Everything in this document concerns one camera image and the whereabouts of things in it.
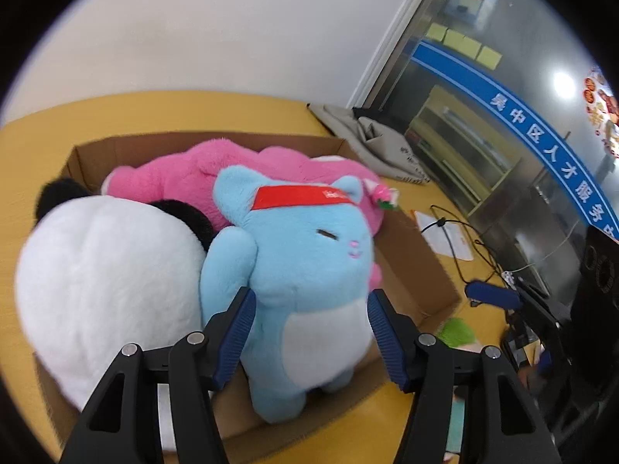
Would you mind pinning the pink plush toy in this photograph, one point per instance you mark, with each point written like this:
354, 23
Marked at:
183, 179

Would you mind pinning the white paper sheet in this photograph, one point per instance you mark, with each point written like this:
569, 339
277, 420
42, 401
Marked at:
449, 241

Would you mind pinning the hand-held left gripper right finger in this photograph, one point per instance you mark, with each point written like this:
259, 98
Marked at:
387, 338

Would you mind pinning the beige shelf unit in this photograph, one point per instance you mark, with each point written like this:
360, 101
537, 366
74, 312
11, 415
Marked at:
435, 106

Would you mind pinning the grey cloth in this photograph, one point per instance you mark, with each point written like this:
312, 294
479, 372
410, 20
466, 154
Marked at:
382, 150

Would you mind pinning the brown cardboard box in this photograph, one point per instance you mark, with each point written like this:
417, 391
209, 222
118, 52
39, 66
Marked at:
411, 270

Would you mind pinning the white door frame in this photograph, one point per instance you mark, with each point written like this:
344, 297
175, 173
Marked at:
387, 53

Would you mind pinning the blue cat plush toy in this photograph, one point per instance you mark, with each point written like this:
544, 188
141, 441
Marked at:
309, 261

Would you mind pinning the green plush toy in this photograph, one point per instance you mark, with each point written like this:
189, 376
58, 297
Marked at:
457, 333

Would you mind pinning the blue banner strip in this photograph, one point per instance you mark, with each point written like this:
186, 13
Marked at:
483, 87

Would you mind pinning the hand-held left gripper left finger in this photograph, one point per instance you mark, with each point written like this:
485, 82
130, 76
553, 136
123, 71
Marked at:
237, 338

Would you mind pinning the white panda plush toy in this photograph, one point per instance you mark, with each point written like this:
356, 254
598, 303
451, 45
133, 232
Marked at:
106, 275

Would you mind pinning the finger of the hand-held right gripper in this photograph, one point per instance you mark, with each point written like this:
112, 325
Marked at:
493, 295

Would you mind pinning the pastel teal plush toy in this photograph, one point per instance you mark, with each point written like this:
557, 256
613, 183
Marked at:
455, 420

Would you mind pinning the black speaker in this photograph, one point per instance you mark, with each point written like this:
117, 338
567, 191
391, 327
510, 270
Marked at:
599, 270

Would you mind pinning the yellow sticky note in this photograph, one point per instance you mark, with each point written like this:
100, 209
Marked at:
436, 32
489, 58
454, 38
472, 48

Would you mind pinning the red window decoration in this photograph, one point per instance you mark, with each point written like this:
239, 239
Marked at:
602, 101

